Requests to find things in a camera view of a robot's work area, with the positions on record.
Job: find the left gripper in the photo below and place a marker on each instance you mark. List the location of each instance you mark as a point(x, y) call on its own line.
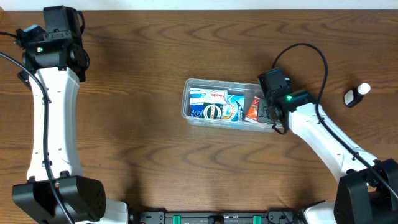
point(54, 37)

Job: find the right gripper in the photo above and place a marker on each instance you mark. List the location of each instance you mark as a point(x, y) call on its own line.
point(267, 101)

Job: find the red medicine box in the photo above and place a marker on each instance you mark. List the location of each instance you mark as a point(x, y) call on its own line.
point(252, 114)

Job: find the blue Kool Fever box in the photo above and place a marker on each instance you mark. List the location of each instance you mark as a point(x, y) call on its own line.
point(233, 110)

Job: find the green Zam-Buk box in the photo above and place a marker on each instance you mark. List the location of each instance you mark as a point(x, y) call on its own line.
point(212, 110)

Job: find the dark bottle white cap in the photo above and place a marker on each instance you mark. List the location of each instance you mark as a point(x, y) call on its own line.
point(354, 96)

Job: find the white Panadol box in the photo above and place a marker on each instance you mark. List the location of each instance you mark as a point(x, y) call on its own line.
point(201, 96)

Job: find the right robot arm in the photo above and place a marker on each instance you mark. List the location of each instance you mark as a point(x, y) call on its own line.
point(367, 186)

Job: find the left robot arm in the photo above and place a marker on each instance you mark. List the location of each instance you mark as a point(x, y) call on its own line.
point(53, 65)

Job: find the clear plastic container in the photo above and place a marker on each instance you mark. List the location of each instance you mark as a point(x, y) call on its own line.
point(247, 90)

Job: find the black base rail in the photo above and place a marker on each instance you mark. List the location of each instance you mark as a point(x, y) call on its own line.
point(269, 217)

